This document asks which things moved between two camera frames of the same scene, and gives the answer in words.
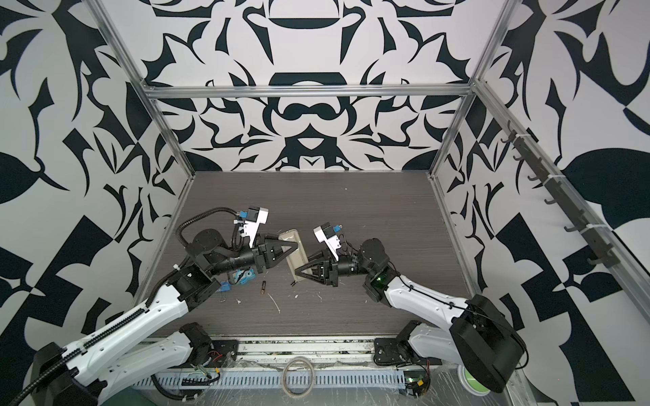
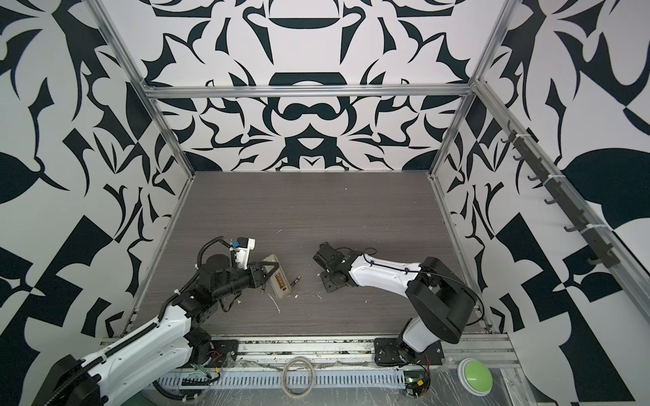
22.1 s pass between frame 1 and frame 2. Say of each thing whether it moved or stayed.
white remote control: moved
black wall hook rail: stayed
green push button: stayed
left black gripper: moved
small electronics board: stayed
